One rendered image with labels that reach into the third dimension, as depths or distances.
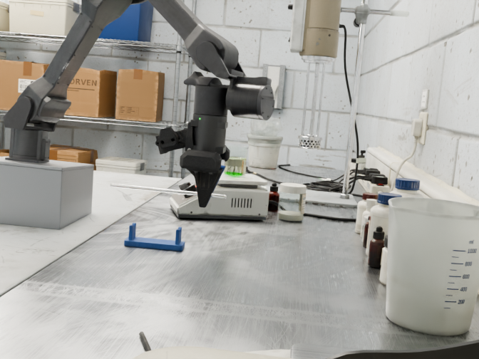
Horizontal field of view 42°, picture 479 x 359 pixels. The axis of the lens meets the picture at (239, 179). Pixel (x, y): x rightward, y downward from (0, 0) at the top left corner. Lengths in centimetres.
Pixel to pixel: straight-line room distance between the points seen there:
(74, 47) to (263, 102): 39
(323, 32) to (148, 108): 195
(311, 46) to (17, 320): 116
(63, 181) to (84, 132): 282
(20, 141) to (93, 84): 236
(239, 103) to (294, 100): 277
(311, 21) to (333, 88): 207
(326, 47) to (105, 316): 112
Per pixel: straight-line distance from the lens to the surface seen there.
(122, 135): 391
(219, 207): 132
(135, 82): 351
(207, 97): 100
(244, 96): 97
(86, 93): 359
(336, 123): 375
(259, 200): 134
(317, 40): 168
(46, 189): 117
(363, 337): 75
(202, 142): 101
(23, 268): 94
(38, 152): 124
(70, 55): 118
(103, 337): 69
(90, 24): 117
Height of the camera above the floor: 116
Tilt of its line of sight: 7 degrees down
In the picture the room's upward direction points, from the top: 5 degrees clockwise
